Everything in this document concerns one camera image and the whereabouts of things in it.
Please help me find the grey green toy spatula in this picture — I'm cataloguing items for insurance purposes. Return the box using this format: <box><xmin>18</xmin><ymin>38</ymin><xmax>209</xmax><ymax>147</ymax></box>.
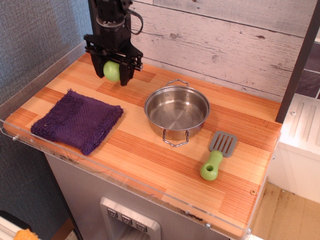
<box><xmin>200</xmin><ymin>130</ymin><xmax>238</xmax><ymax>181</ymax></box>

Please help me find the dark vertical post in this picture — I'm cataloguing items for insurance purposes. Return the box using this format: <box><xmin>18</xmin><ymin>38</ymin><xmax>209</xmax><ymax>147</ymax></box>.
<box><xmin>275</xmin><ymin>0</ymin><xmax>320</xmax><ymax>124</ymax></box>

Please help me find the orange yellow object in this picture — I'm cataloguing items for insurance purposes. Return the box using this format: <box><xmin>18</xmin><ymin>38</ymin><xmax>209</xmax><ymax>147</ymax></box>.
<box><xmin>13</xmin><ymin>229</ymin><xmax>39</xmax><ymax>240</ymax></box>

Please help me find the white toy sink unit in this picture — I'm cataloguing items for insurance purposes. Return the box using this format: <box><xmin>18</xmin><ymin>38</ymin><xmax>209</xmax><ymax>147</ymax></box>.
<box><xmin>267</xmin><ymin>94</ymin><xmax>320</xmax><ymax>203</ymax></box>

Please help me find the purple folded towel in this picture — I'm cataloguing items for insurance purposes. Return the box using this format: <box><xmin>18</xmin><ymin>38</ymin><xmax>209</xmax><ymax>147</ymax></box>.
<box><xmin>30</xmin><ymin>89</ymin><xmax>124</xmax><ymax>156</ymax></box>

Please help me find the stainless steel pot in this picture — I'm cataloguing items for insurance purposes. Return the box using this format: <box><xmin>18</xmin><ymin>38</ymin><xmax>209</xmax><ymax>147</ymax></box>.
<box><xmin>144</xmin><ymin>78</ymin><xmax>211</xmax><ymax>147</ymax></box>

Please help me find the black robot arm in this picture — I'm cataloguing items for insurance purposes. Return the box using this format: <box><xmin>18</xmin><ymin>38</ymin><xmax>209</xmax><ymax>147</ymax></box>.
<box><xmin>84</xmin><ymin>0</ymin><xmax>144</xmax><ymax>86</ymax></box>

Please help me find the silver dispenser button panel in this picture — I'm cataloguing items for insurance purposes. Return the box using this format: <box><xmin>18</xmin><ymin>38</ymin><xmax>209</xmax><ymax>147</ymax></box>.
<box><xmin>100</xmin><ymin>196</ymin><xmax>162</xmax><ymax>240</ymax></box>

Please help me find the black cable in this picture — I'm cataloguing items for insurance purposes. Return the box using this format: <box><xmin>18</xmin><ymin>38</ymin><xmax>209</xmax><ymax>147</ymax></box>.
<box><xmin>126</xmin><ymin>8</ymin><xmax>144</xmax><ymax>36</ymax></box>

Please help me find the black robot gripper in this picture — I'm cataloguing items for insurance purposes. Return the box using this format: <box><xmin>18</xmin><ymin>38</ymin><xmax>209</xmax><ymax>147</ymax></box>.
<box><xmin>84</xmin><ymin>24</ymin><xmax>143</xmax><ymax>87</ymax></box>

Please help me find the grey toy fridge cabinet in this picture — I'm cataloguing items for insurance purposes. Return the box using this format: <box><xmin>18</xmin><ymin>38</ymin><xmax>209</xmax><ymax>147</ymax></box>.
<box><xmin>45</xmin><ymin>154</ymin><xmax>226</xmax><ymax>240</ymax></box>

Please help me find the clear acrylic edge guard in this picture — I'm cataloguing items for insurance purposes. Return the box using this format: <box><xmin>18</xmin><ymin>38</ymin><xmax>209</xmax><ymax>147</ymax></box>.
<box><xmin>0</xmin><ymin>53</ymin><xmax>281</xmax><ymax>240</ymax></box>

